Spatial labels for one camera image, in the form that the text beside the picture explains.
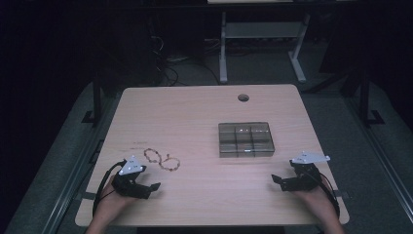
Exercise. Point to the person's right hand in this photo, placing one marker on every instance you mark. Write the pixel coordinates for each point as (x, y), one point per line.
(319, 203)

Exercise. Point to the clear plastic compartment box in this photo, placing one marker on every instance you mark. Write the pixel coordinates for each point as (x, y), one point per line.
(245, 139)

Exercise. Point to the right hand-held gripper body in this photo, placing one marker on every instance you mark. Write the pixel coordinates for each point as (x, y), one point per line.
(305, 178)

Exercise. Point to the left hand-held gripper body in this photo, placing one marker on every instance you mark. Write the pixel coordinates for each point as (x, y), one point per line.
(130, 187)

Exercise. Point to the person's left hand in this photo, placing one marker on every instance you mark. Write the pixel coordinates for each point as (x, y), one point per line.
(112, 201)

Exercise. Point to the black metal stand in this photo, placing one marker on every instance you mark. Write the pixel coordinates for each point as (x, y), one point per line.
(365, 97)
(97, 97)

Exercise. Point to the white metal desk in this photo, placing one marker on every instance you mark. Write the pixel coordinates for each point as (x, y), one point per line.
(259, 30)

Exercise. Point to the grey tape strip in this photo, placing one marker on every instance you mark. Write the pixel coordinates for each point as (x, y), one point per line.
(344, 195)
(88, 196)

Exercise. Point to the grey metal floor rail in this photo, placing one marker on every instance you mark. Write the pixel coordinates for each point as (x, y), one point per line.
(389, 175)
(69, 182)

